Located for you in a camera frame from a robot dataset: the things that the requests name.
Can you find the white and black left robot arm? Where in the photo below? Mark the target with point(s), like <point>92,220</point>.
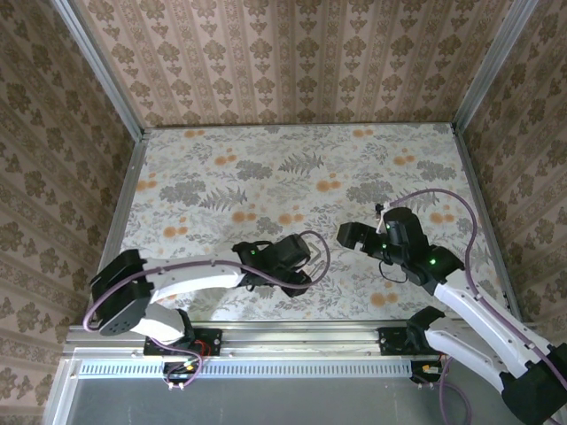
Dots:
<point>195,276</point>

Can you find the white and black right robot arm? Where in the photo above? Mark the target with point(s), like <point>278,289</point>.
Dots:
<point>478,319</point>

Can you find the floral patterned table cover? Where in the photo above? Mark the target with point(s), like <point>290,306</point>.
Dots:
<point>221,177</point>

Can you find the grey metal panel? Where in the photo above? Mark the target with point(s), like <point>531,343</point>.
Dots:
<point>288,403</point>

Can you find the long aluminium mounting rail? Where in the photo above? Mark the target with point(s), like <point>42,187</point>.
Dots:
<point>301,338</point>

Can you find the aluminium table side rail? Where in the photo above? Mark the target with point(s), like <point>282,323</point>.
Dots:
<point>480,199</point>
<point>122,212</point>

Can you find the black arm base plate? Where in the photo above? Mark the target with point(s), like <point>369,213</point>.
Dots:
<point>390,343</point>
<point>212,338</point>

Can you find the aluminium frame post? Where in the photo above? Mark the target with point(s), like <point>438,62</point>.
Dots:
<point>100,66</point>
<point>491,66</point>

